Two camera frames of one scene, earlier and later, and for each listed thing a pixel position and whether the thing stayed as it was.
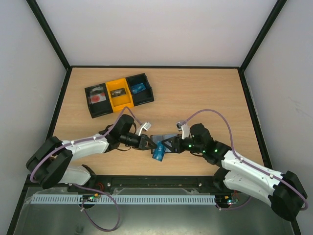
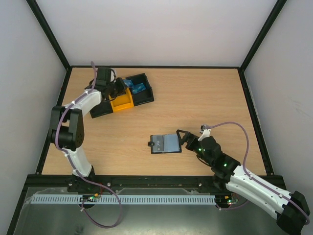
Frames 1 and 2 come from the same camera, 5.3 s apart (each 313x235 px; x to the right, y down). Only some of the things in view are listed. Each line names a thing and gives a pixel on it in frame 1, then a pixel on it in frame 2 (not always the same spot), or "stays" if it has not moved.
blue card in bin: (138, 88) stays
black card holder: (171, 142) stays
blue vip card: (159, 151) -> (128, 83)
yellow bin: (120, 94) stays
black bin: (100, 108) stays
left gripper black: (142, 143) -> (122, 87)
